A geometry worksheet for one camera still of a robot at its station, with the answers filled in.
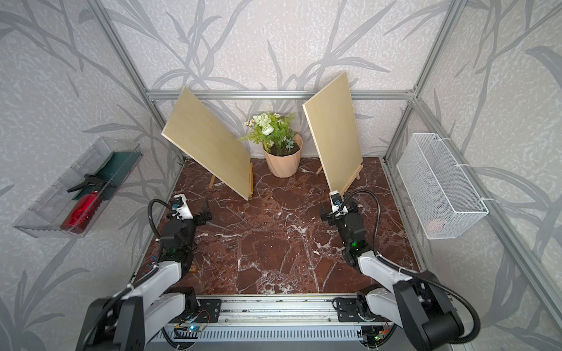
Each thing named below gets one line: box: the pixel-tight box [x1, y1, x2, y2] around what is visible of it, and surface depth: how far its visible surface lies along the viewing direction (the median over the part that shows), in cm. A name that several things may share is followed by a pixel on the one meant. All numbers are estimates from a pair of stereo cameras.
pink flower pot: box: [264, 133, 304, 179], surface depth 103 cm
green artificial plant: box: [238, 111, 297, 156], surface depth 95 cm
